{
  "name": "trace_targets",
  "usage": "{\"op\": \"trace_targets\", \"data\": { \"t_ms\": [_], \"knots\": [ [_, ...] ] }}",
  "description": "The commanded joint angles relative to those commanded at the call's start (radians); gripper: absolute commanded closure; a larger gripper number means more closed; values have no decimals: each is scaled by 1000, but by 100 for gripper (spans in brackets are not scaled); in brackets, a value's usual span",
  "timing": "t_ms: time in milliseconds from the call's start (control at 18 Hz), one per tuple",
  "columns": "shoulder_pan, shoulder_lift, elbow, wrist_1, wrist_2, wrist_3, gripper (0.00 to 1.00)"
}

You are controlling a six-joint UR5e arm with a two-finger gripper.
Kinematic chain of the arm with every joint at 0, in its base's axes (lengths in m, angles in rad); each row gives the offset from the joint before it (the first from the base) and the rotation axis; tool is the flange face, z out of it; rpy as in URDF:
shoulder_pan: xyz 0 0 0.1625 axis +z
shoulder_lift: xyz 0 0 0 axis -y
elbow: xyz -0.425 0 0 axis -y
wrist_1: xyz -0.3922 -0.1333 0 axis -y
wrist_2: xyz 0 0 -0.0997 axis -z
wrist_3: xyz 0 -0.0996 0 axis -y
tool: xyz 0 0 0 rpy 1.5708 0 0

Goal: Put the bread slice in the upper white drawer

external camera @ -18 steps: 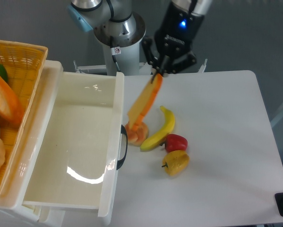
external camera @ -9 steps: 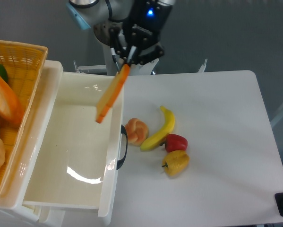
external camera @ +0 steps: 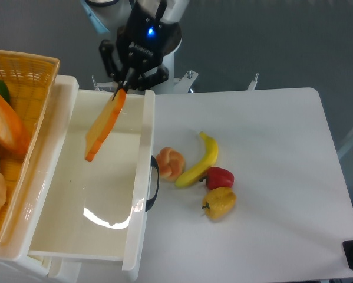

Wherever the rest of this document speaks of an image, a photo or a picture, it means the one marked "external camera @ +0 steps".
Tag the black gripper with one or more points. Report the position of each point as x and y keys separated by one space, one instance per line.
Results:
x=151 y=32

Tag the orange bread slice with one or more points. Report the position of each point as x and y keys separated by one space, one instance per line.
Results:
x=103 y=124

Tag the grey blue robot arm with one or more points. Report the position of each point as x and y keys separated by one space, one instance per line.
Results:
x=111 y=17

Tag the knotted bread roll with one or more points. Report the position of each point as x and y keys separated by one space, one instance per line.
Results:
x=171 y=164

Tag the upper white drawer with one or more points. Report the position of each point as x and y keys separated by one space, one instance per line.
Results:
x=97 y=210

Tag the white drawer cabinet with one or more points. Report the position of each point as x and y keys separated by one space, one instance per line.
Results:
x=14 y=250

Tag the yellow woven basket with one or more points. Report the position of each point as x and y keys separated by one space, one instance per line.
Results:
x=30 y=79

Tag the green fruit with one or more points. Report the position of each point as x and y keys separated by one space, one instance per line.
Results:
x=4 y=92

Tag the yellow banana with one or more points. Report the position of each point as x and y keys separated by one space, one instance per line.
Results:
x=197 y=171

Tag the orange baguette loaf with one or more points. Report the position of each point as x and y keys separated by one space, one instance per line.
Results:
x=14 y=136

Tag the red bell pepper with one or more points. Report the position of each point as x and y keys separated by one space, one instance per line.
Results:
x=216 y=177

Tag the yellow bell pepper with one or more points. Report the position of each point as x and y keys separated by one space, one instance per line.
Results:
x=218 y=202

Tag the black drawer handle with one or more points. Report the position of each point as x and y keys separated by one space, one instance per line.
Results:
x=154 y=182

